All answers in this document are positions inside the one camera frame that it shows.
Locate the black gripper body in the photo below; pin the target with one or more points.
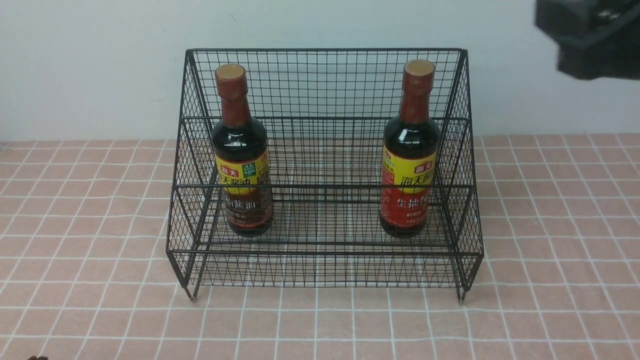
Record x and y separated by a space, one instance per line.
596 38

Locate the soy sauce bottle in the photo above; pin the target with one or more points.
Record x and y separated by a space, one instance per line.
241 153
410 145

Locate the pink checkered tablecloth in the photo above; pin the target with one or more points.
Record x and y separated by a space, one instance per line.
84 274

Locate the black wire mesh shelf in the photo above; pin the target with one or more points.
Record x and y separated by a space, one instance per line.
324 111

